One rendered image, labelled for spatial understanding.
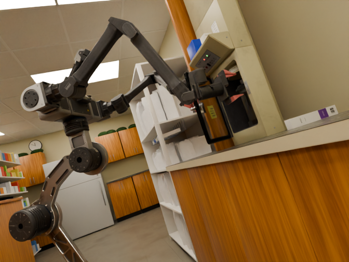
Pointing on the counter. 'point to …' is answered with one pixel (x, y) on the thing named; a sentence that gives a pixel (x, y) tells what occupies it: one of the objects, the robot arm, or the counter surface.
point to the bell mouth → (235, 73)
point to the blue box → (194, 46)
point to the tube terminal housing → (244, 69)
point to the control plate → (207, 61)
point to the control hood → (225, 48)
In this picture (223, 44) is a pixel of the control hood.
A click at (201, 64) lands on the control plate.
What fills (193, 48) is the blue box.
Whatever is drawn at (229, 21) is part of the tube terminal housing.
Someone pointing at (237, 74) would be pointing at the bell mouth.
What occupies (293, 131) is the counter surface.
